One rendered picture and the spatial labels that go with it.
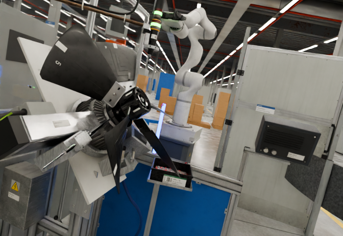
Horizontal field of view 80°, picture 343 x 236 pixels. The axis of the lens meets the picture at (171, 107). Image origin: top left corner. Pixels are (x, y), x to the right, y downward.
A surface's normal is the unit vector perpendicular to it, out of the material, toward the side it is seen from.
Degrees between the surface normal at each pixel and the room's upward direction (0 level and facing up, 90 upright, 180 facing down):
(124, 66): 49
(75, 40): 73
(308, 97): 89
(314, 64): 91
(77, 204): 90
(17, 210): 90
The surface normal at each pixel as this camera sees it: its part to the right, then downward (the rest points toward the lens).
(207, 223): -0.29, 0.03
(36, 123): 0.85, -0.45
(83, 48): 0.79, -0.04
